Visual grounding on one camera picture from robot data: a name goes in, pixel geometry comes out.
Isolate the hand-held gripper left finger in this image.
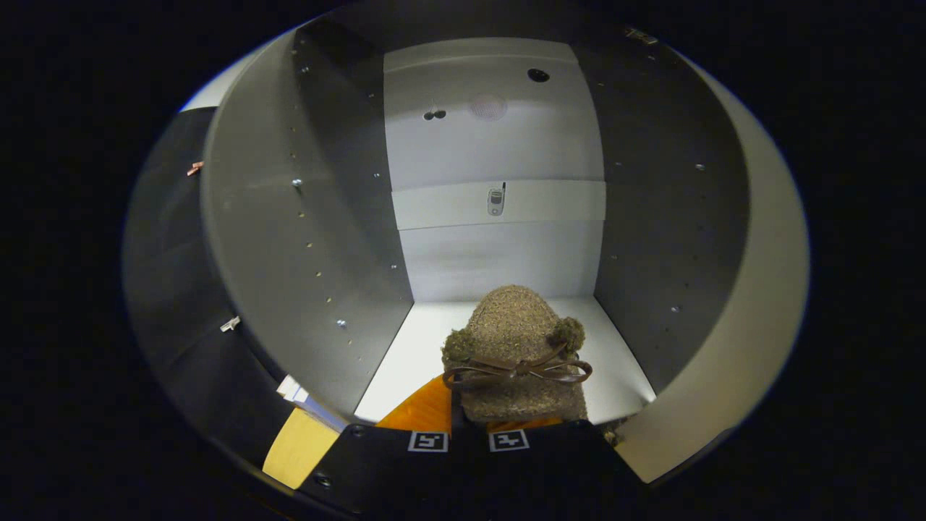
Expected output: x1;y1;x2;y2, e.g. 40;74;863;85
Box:
297;373;470;518

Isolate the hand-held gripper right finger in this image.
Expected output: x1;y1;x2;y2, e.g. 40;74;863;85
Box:
469;416;652;518

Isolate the brown fuzzy shoe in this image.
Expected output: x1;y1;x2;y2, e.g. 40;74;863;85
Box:
441;284;594;424

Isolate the grey shoe cabinet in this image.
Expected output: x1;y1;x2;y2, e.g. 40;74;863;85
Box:
201;14;753;428

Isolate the white cover book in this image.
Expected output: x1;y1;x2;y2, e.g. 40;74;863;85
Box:
277;374;310;404

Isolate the black backdrop cloth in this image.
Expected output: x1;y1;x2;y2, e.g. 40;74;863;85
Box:
123;107;297;471

